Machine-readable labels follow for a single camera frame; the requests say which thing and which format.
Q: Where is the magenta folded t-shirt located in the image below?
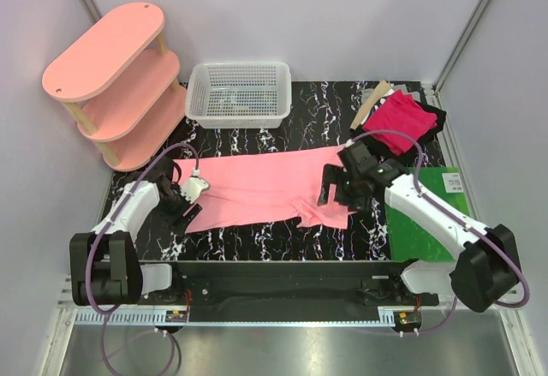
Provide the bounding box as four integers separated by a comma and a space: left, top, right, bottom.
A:
362, 90, 438, 141

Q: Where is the white plastic mesh basket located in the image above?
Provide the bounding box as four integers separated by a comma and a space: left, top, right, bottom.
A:
185, 62, 292, 129

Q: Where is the pink three-tier wooden shelf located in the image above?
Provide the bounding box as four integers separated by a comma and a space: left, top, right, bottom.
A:
41, 2, 187, 172

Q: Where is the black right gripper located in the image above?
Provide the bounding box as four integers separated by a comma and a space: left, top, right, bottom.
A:
318, 163, 372, 213

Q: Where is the light pink t-shirt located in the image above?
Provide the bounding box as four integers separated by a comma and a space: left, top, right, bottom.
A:
187, 146, 350, 233

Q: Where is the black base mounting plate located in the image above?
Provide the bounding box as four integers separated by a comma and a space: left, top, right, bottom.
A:
140, 261, 439, 325

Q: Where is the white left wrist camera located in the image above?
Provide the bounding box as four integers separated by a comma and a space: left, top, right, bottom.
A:
180, 169, 211, 205

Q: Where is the grey cloth piece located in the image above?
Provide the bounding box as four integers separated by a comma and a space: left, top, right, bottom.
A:
362, 88, 378, 99

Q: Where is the beige folded cloth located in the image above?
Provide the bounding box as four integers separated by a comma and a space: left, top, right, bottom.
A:
350, 81, 392, 130

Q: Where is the white slotted cable duct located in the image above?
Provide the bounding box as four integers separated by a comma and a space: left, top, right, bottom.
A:
74, 308, 189, 326

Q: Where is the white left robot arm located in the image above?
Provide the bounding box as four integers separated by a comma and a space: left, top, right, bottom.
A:
69, 170, 210, 312

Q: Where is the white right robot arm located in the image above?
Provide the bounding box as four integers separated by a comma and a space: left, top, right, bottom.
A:
318, 142, 525, 313

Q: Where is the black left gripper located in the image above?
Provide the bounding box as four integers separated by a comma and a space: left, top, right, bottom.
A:
152, 183, 201, 235

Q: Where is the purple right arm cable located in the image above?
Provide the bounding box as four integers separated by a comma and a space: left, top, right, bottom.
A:
348, 129, 532, 337

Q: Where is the black folded t-shirt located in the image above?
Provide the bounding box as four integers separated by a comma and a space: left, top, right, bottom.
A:
364, 102, 447, 164

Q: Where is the green cutting mat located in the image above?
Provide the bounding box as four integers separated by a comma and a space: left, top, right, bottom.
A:
383, 167, 469, 263

